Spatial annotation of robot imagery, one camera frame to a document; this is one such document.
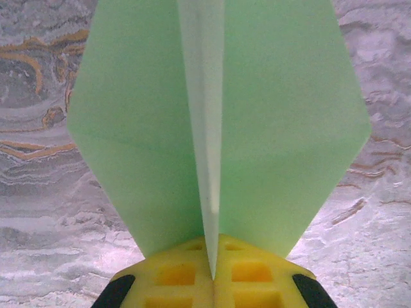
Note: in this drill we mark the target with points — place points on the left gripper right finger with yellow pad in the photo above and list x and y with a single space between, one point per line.
260 279

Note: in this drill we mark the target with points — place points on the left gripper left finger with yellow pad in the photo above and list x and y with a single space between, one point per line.
167 282

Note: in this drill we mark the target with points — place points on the light green paper sheet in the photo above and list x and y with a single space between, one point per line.
257 112

